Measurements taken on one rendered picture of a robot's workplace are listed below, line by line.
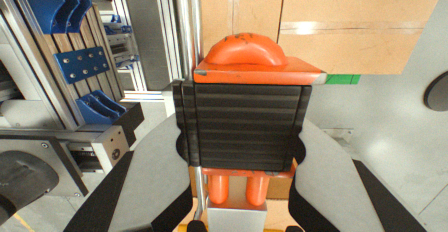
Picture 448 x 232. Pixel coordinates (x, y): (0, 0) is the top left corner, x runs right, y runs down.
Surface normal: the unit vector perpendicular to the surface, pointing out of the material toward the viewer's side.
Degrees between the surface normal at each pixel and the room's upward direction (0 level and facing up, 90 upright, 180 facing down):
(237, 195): 90
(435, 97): 0
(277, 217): 0
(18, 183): 72
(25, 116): 0
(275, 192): 90
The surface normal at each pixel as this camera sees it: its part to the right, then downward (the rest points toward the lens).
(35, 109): -0.05, 0.45
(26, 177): 0.83, -0.23
